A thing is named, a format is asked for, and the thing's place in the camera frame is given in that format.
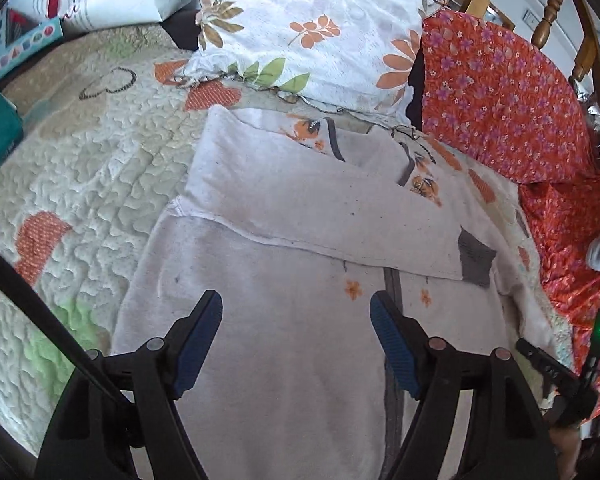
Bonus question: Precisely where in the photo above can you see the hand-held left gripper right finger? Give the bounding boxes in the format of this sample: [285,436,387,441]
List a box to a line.
[369,290,562,480]

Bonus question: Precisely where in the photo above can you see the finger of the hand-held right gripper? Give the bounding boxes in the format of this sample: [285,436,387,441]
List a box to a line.
[515,337,583,396]

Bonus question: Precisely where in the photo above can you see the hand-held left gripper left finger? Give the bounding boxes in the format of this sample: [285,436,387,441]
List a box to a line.
[35,289,224,480]

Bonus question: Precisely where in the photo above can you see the white sweater with grey trim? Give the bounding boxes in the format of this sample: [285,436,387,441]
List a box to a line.
[110,105,556,480]

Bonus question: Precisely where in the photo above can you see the quilted bedspread with orange hearts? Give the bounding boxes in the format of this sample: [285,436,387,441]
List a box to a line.
[0,25,581,461]

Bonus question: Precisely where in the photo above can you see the orange floral cloth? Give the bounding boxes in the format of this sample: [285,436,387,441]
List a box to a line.
[420,10,600,411]

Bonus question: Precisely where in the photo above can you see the white floral pillow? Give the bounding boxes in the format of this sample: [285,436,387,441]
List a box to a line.
[185,0,453,117]

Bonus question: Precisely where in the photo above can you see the pastel box with coloured shapes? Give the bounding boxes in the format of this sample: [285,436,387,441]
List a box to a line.
[0,16,65,83]

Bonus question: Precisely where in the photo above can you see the black cable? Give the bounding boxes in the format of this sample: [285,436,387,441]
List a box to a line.
[0,237,126,406]

